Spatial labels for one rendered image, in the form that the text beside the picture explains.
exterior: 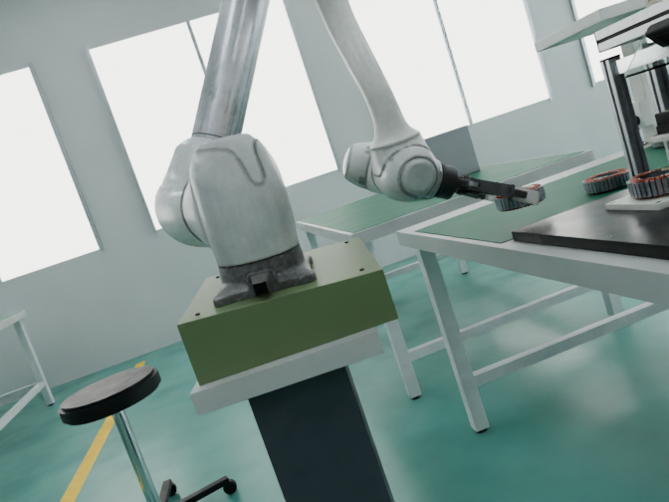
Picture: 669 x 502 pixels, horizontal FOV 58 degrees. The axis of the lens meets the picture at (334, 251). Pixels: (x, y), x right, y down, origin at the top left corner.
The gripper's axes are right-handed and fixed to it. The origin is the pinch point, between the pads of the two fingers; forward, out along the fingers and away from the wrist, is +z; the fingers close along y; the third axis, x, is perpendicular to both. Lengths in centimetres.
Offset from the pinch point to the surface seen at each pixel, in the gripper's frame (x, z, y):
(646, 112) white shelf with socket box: 43, 68, -52
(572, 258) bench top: -12.8, -7.8, 37.6
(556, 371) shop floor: -53, 73, -82
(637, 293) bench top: -16, -6, 53
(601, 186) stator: 7.2, 23.3, -3.6
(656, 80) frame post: 29.2, 20.1, 12.7
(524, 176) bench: 22, 55, -102
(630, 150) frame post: 13.3, 17.6, 12.2
